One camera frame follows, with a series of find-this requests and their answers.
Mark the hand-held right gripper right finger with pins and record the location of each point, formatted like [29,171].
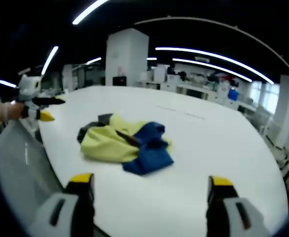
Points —
[216,209]

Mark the black cabinet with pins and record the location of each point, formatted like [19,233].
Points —
[119,81]

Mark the white shelving with clutter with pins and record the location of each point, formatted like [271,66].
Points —
[184,84]

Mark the yellow blue grey garment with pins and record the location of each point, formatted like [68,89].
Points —
[105,143]

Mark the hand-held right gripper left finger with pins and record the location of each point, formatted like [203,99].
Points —
[83,209]

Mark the blue box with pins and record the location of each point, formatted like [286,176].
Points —
[232,95]

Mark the bright window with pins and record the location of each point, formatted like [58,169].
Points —
[260,96]

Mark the white square pillar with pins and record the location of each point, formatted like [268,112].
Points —
[127,56]
[286,111]

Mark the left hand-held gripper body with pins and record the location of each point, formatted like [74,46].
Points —
[28,86]

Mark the person's left hand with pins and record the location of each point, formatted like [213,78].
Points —
[15,111]

